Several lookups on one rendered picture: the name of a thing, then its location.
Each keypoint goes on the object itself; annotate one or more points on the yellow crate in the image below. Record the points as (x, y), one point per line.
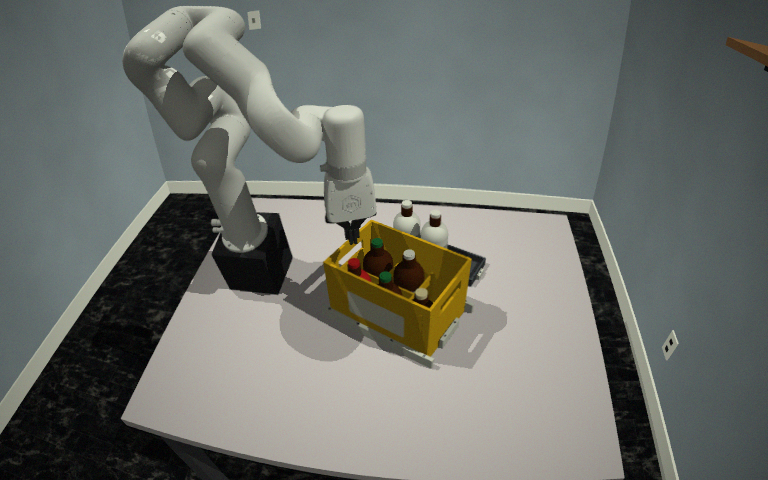
(393, 315)

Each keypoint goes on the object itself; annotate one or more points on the white bottle with grey label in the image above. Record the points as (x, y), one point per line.
(435, 231)
(406, 221)

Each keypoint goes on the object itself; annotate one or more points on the red bottle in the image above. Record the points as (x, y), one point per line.
(354, 267)

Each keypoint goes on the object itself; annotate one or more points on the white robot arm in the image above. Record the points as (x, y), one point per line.
(209, 36)

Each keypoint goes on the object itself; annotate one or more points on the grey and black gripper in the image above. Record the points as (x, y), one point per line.
(358, 203)

